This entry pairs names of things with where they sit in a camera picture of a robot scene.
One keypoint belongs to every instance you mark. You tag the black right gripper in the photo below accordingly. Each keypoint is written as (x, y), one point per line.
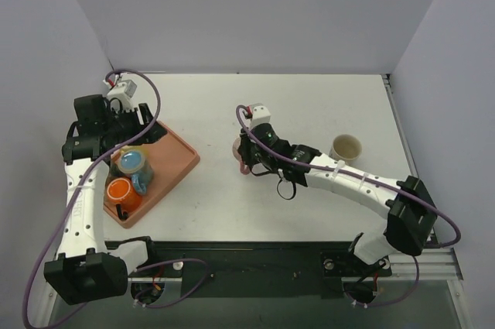
(247, 149)

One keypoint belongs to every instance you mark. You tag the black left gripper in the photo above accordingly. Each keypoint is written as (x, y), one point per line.
(136, 122)

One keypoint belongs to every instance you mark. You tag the dark red pink mug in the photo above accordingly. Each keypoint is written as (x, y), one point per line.
(244, 169)

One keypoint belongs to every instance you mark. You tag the blue butterfly mug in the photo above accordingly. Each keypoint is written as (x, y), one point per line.
(134, 164)

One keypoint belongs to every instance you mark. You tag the orange mug black handle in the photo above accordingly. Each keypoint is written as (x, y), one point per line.
(121, 196)

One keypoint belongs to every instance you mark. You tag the cream floral mug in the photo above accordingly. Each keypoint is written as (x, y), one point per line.
(346, 147)

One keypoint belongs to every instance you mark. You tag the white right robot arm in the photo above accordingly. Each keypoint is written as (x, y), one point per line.
(400, 203)

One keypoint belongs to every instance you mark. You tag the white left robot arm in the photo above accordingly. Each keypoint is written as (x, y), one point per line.
(84, 269)

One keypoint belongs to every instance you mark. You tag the salmon pink plastic tray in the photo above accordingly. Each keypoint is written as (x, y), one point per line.
(172, 159)

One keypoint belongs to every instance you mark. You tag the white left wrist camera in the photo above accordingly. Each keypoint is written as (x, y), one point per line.
(123, 91)

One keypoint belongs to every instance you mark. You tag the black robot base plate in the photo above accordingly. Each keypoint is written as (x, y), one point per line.
(259, 269)

